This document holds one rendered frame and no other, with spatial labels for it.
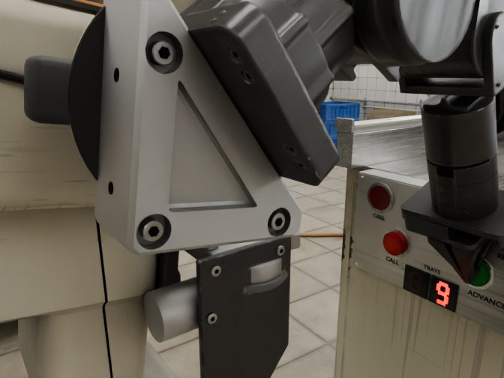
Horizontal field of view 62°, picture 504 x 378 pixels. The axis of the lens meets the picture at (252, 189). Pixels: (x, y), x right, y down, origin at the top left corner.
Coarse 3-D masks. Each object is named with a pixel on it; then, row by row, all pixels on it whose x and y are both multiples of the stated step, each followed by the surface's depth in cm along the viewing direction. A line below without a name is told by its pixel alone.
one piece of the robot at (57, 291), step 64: (0, 0) 22; (64, 0) 24; (0, 64) 22; (0, 128) 23; (64, 128) 25; (0, 192) 24; (64, 192) 26; (0, 256) 30; (64, 256) 32; (128, 256) 35; (0, 320) 31; (64, 320) 35; (128, 320) 38
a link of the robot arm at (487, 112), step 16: (432, 96) 38; (448, 96) 34; (464, 96) 35; (496, 96) 36; (432, 112) 35; (448, 112) 34; (464, 112) 33; (480, 112) 33; (496, 112) 37; (432, 128) 35; (448, 128) 34; (464, 128) 34; (480, 128) 34; (432, 144) 36; (448, 144) 35; (464, 144) 34; (480, 144) 34; (496, 144) 36; (432, 160) 37; (448, 160) 36; (464, 160) 35; (480, 160) 35
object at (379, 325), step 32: (416, 160) 62; (352, 192) 62; (352, 224) 62; (352, 256) 63; (352, 288) 64; (384, 288) 60; (352, 320) 66; (384, 320) 60; (416, 320) 56; (448, 320) 52; (352, 352) 67; (384, 352) 61; (416, 352) 57; (448, 352) 53; (480, 352) 49
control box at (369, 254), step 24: (360, 192) 56; (408, 192) 50; (360, 216) 57; (384, 216) 54; (360, 240) 58; (408, 240) 51; (360, 264) 58; (384, 264) 55; (408, 264) 52; (432, 264) 49; (408, 288) 52; (432, 288) 50; (456, 288) 47; (480, 288) 45; (456, 312) 48; (480, 312) 46
